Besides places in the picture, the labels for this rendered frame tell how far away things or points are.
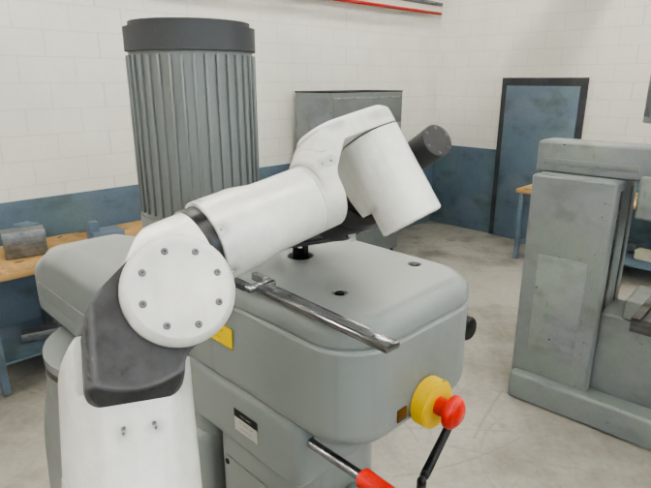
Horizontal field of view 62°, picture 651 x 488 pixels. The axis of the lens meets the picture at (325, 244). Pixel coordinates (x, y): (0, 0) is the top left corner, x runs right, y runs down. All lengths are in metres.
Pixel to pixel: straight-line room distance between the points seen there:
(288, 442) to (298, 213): 0.34
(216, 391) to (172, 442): 0.42
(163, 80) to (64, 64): 4.21
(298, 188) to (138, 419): 0.22
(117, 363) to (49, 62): 4.68
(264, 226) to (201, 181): 0.41
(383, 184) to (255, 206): 0.14
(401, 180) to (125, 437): 0.32
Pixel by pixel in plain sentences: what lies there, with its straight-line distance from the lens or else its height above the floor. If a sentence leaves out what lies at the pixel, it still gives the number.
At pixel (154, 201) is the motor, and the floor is 1.95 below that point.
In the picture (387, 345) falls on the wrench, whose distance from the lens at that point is 0.50.
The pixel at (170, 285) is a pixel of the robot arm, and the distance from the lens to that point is 0.38.
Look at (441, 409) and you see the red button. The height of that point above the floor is 1.76.
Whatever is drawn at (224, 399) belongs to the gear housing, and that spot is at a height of 1.70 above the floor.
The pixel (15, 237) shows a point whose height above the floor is 1.04.
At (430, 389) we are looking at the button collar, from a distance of 0.65.
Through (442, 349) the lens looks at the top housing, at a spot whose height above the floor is 1.81.
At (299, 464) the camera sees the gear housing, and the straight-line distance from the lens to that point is 0.72.
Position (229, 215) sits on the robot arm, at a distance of 0.43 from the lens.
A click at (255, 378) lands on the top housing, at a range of 0.69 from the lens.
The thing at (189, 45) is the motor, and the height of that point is 2.17.
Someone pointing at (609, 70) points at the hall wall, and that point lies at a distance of 7.38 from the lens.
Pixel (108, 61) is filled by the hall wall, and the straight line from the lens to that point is 5.18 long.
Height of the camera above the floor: 2.13
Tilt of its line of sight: 17 degrees down
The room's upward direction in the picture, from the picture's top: straight up
